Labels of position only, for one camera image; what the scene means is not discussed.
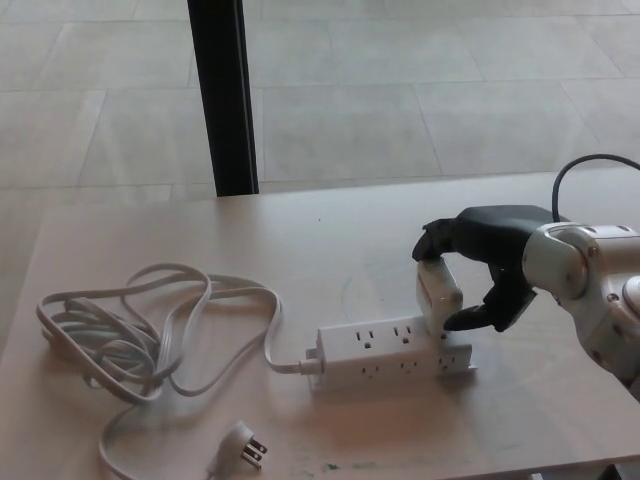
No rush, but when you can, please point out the white cube charger adapter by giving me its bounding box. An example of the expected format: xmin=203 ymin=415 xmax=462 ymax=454
xmin=415 ymin=253 xmax=464 ymax=334

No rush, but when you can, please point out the white angled three-prong plug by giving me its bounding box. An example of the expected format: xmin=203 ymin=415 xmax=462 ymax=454
xmin=205 ymin=420 xmax=267 ymax=476

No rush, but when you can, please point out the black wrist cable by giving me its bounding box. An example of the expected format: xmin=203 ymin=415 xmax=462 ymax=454
xmin=551 ymin=154 xmax=640 ymax=222

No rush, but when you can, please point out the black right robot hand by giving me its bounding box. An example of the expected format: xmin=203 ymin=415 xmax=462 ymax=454
xmin=411 ymin=204 xmax=571 ymax=333

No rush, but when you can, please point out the white six-outlet power strip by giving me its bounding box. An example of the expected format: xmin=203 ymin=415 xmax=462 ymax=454
xmin=306 ymin=314 xmax=480 ymax=397

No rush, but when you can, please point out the black vertical window frame post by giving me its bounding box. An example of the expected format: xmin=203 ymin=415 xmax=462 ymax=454
xmin=186 ymin=0 xmax=260 ymax=197

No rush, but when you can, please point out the white flat power cord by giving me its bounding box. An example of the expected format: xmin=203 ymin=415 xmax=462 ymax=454
xmin=35 ymin=263 xmax=321 ymax=480

